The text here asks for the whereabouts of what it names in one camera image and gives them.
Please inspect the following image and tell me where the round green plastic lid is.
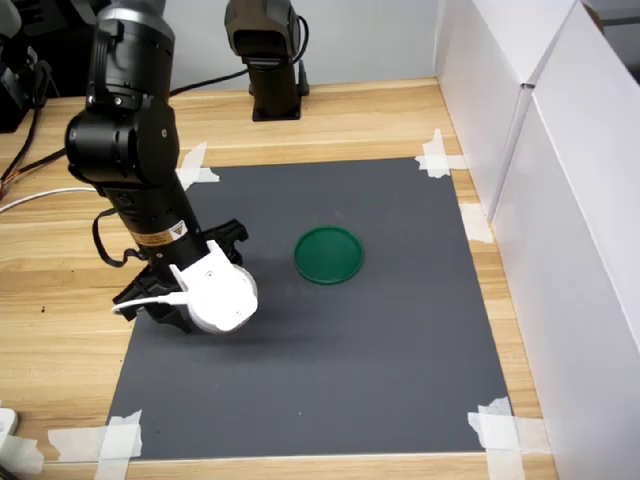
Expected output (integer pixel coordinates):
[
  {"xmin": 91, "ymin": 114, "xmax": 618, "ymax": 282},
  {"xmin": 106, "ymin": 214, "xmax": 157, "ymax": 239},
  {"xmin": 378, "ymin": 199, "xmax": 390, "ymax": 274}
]
[{"xmin": 292, "ymin": 225, "xmax": 366, "ymax": 286}]

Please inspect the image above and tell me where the white tape strip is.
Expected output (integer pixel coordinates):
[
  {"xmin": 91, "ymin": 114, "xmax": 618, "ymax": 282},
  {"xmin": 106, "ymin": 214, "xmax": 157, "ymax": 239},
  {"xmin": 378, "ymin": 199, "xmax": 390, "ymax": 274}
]
[
  {"xmin": 458, "ymin": 201, "xmax": 497, "ymax": 245},
  {"xmin": 414, "ymin": 128, "xmax": 469, "ymax": 180},
  {"xmin": 47, "ymin": 409, "xmax": 144, "ymax": 480},
  {"xmin": 466, "ymin": 396, "xmax": 552, "ymax": 480},
  {"xmin": 0, "ymin": 433, "xmax": 45, "ymax": 475},
  {"xmin": 175, "ymin": 141, "xmax": 221, "ymax": 192}
]

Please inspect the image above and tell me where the dark grey mat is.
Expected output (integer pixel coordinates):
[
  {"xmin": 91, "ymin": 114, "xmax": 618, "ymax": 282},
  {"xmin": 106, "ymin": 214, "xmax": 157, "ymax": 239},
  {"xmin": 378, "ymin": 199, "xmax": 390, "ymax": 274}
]
[{"xmin": 106, "ymin": 157, "xmax": 515, "ymax": 459}]

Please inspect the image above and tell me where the black equipment box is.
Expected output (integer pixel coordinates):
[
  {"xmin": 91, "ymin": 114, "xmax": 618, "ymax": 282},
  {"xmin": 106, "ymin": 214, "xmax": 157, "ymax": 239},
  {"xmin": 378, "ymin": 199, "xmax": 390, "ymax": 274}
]
[{"xmin": 0, "ymin": 0, "xmax": 99, "ymax": 134}]

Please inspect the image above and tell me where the white partition panel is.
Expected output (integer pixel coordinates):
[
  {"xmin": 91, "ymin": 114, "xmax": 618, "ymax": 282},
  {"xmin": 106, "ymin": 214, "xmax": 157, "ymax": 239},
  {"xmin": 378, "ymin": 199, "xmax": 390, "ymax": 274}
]
[
  {"xmin": 431, "ymin": 0, "xmax": 594, "ymax": 224},
  {"xmin": 491, "ymin": 0, "xmax": 640, "ymax": 480}
]

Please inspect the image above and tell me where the white camera cable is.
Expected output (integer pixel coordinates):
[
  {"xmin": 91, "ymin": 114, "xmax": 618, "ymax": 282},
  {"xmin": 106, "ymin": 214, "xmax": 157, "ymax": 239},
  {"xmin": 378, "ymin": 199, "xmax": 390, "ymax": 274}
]
[{"xmin": 0, "ymin": 187, "xmax": 190, "ymax": 316}]

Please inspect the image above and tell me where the white camera box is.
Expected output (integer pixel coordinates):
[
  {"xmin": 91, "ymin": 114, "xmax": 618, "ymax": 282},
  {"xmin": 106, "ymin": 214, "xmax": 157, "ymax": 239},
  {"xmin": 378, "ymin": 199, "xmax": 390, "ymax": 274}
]
[{"xmin": 168, "ymin": 239, "xmax": 259, "ymax": 334}]

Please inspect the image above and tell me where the thin black looped cable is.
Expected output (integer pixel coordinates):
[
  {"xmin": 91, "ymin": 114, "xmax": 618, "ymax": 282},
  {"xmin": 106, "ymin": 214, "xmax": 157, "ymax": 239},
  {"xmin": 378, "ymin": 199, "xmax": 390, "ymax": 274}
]
[{"xmin": 91, "ymin": 208, "xmax": 141, "ymax": 270}]

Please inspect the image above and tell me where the black power cable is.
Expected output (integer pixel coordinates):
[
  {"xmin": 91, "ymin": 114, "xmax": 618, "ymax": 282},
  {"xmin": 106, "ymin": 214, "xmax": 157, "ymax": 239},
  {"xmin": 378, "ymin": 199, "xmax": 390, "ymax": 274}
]
[{"xmin": 168, "ymin": 67, "xmax": 252, "ymax": 99}]

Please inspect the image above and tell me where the black cable bundle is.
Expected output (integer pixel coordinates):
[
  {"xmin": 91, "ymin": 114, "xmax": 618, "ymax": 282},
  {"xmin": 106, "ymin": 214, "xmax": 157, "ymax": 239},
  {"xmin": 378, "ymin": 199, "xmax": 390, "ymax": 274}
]
[{"xmin": 0, "ymin": 94, "xmax": 70, "ymax": 199}]

